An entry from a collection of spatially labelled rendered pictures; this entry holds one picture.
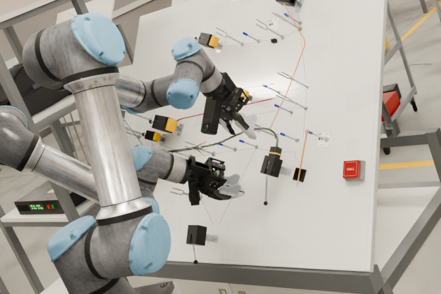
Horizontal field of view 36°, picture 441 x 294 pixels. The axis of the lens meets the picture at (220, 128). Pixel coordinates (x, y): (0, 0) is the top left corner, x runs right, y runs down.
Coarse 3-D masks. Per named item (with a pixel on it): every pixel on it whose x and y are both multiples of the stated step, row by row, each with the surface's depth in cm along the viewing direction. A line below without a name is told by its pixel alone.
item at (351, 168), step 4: (352, 160) 190; (356, 160) 189; (344, 164) 191; (348, 164) 190; (352, 164) 189; (356, 164) 188; (344, 168) 191; (348, 168) 190; (352, 168) 189; (356, 168) 188; (344, 172) 190; (348, 172) 189; (352, 172) 188; (356, 172) 188; (344, 176) 190; (348, 176) 189; (352, 176) 188; (356, 176) 187
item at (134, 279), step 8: (128, 280) 263; (136, 280) 259; (144, 280) 256; (152, 280) 253; (160, 280) 249; (176, 280) 243; (184, 280) 240; (192, 280) 237; (184, 288) 242; (192, 288) 239; (200, 288) 236; (208, 288) 233; (216, 288) 231; (224, 288) 228
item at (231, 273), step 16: (160, 272) 239; (176, 272) 233; (192, 272) 228; (208, 272) 222; (224, 272) 217; (240, 272) 212; (256, 272) 208; (272, 272) 203; (288, 272) 199; (304, 272) 194; (320, 272) 191; (336, 272) 187; (352, 272) 184; (368, 272) 181; (304, 288) 197; (320, 288) 193; (336, 288) 190; (352, 288) 186; (368, 288) 182
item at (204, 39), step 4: (200, 36) 241; (204, 36) 240; (208, 36) 238; (196, 40) 247; (200, 40) 241; (204, 40) 239; (208, 40) 238; (200, 44) 241; (204, 44) 239; (208, 44) 238; (220, 44) 244; (212, 48) 241; (216, 48) 245; (220, 48) 245; (220, 52) 245
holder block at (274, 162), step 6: (264, 156) 205; (270, 156) 203; (264, 162) 204; (270, 162) 203; (276, 162) 203; (264, 168) 204; (270, 168) 202; (276, 168) 203; (264, 174) 206; (270, 174) 202; (276, 174) 204
